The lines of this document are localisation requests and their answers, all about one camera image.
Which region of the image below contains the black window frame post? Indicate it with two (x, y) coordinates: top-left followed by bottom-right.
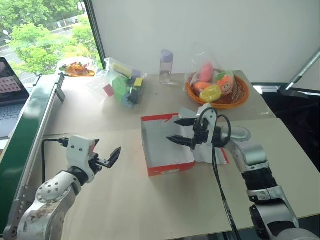
(83, 0), (106, 71)

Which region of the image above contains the green conveyor belt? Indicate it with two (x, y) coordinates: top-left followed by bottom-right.
(0, 72), (66, 240)

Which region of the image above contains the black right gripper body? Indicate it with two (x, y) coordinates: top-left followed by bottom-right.
(191, 115), (211, 151)

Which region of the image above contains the clear bottle with purple cap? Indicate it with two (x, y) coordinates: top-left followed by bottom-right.
(159, 49), (174, 86)

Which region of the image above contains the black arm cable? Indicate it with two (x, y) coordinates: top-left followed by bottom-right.
(199, 107), (243, 240)
(41, 138), (69, 185)

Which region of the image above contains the yellow plush toy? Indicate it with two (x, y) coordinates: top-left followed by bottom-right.
(199, 84), (223, 102)

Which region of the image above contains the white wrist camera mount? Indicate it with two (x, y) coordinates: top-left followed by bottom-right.
(196, 106), (218, 146)
(65, 135), (101, 185)

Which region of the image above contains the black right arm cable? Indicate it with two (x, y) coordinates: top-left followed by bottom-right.
(199, 107), (243, 240)

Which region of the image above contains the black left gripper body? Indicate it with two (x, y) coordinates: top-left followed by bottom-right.
(88, 152), (103, 176)

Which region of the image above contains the orange woven basket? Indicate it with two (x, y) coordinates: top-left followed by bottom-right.
(185, 72), (251, 110)

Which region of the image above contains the clear plastic bag of plush toys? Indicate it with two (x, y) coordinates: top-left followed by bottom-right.
(186, 53), (236, 102)

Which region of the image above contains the orange plush toy with face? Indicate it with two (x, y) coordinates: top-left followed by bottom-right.
(216, 74), (235, 97)

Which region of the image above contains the plastic bag of colourful blocks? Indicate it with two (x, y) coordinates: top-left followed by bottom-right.
(96, 57), (149, 110)

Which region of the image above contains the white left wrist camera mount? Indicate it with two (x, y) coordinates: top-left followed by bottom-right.
(65, 135), (101, 185)

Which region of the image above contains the black stand base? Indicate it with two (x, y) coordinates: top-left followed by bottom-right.
(279, 86), (311, 100)

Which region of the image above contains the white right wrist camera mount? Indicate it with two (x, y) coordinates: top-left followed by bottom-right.
(196, 106), (218, 146)

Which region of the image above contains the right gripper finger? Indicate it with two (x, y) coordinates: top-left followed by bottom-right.
(174, 118), (195, 127)
(165, 135), (194, 149)

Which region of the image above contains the dark laptop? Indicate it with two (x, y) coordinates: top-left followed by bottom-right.
(0, 56), (31, 140)

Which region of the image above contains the pink plush toy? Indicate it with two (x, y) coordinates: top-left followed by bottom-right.
(198, 61), (215, 83)

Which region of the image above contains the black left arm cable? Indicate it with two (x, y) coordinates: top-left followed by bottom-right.
(41, 138), (69, 185)

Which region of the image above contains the red and white cardboard box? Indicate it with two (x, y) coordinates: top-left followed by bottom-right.
(140, 107), (230, 177)

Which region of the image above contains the silver stand pole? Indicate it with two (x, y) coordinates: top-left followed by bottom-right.
(284, 48), (320, 91)

